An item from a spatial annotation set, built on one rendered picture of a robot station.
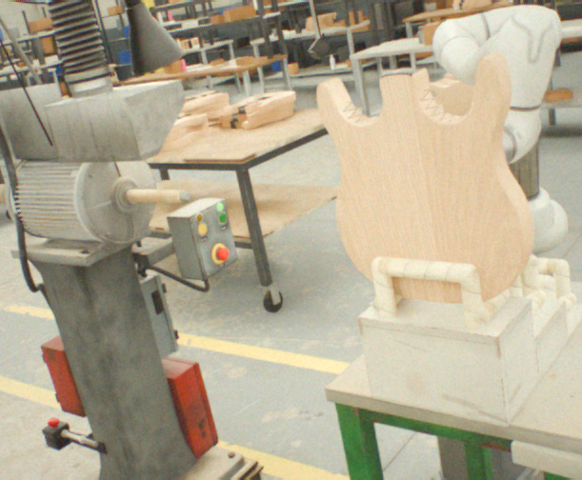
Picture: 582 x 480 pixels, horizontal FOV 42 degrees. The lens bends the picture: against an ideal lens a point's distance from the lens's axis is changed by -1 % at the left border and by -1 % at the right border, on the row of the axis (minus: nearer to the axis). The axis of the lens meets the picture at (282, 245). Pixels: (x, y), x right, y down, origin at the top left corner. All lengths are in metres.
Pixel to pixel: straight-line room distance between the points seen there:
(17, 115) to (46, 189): 0.21
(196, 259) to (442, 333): 1.07
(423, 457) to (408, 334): 1.57
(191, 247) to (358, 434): 0.88
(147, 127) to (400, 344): 0.74
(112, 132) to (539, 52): 0.90
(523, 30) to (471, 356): 0.59
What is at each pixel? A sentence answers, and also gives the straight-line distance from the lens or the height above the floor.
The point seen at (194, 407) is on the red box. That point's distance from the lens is 2.51.
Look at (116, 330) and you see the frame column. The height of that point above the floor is 0.85.
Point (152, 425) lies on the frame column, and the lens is 2.42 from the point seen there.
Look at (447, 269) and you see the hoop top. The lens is 1.28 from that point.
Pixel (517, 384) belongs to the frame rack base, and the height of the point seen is 0.98.
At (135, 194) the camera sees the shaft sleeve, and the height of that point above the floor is 1.26.
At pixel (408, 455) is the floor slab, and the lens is 2.92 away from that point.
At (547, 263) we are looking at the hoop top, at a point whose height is 1.05.
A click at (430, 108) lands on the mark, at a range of 1.24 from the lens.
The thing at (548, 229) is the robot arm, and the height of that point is 0.87.
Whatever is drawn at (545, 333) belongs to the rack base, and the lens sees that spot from 1.47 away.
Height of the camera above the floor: 1.70
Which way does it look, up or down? 19 degrees down
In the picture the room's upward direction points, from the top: 12 degrees counter-clockwise
